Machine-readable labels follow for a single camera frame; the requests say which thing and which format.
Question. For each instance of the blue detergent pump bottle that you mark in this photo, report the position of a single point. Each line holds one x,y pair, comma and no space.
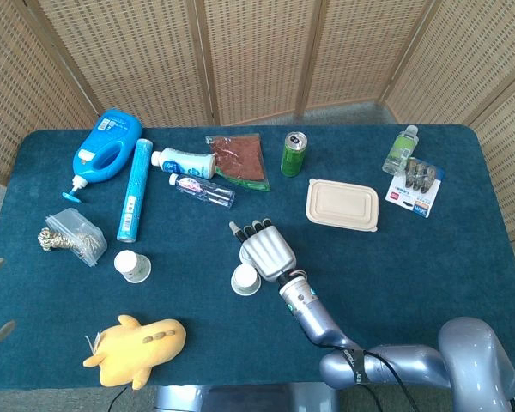
107,146

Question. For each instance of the blue table cloth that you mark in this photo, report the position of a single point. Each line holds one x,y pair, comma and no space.
223,335

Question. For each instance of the yellow plush toy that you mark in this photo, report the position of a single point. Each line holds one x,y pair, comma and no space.
146,347

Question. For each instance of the woven wooden folding screen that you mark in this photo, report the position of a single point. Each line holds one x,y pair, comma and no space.
257,56

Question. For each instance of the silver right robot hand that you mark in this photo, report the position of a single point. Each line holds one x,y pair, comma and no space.
270,253

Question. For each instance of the white bottle blue label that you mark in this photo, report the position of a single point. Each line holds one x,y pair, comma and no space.
186,163

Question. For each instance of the grey robot torso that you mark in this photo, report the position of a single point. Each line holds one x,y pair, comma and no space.
240,399

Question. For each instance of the brown powder plastic bag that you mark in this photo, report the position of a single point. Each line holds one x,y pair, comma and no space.
240,159

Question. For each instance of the carded pack of hooks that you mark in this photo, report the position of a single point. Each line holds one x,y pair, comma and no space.
412,197

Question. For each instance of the white floral paper cup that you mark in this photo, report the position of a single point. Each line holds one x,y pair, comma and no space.
245,281
131,266

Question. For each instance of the beige lidded food container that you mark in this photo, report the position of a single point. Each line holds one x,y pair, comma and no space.
341,206

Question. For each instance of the blue cylindrical tube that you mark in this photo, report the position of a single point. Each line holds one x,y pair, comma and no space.
135,189

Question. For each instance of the clear plastic box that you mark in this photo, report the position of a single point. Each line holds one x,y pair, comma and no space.
70,221

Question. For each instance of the green drink can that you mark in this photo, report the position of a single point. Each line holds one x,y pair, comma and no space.
292,156

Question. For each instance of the clear bottle pink label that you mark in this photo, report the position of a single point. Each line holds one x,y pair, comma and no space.
204,191

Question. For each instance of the clear bottle green label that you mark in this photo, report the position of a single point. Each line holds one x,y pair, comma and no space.
399,150

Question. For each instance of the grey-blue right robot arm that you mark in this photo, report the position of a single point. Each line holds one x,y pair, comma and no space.
313,313

